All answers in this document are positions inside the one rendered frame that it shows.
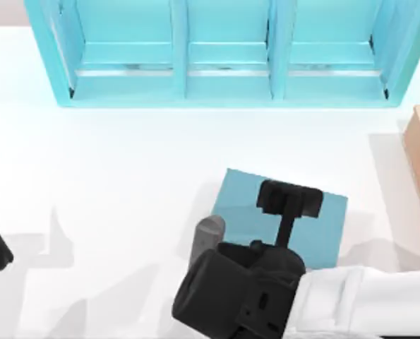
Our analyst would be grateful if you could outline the blue book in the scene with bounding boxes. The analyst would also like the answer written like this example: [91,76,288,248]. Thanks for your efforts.
[211,167,349,268]

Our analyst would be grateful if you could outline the shallow salmon-coloured box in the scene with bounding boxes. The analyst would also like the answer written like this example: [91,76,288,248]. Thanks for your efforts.
[402,104,420,227]

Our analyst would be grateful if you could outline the light blue rack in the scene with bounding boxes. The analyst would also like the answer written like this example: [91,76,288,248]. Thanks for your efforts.
[23,0,420,109]

